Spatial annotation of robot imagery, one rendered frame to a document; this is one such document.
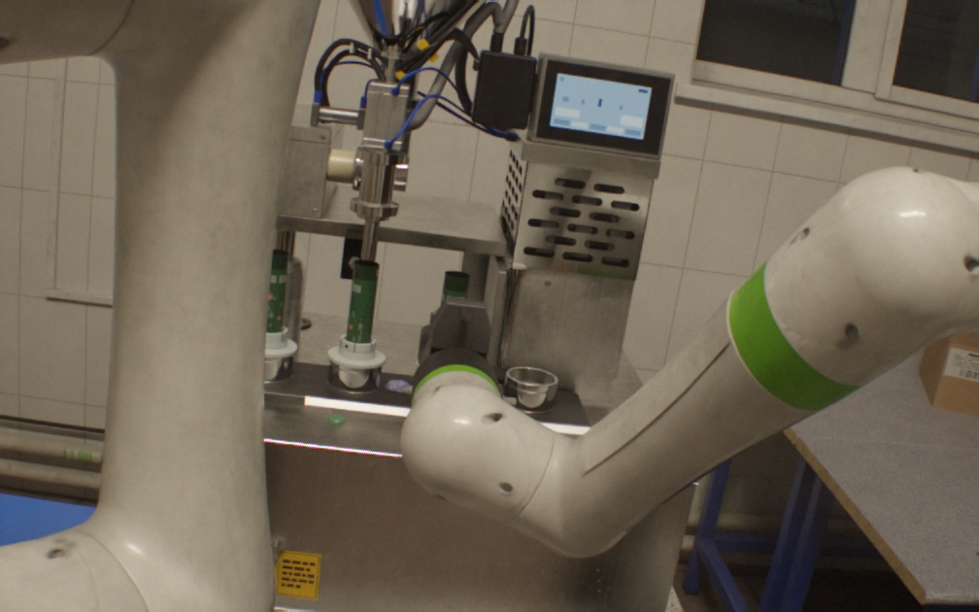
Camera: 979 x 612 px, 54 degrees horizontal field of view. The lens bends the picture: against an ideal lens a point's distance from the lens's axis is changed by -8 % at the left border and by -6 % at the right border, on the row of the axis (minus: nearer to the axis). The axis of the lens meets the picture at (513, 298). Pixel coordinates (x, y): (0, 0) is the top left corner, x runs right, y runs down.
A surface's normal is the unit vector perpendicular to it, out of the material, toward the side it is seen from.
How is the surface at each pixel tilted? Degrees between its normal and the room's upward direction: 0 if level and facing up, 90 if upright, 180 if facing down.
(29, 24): 127
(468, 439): 64
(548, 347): 90
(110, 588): 31
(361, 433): 0
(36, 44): 140
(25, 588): 10
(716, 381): 100
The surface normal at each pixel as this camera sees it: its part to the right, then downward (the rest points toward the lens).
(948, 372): -0.26, 0.22
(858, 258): -0.71, 0.07
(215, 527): 0.61, 0.20
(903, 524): 0.15, -0.95
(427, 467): -0.51, 0.29
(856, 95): 0.08, 0.28
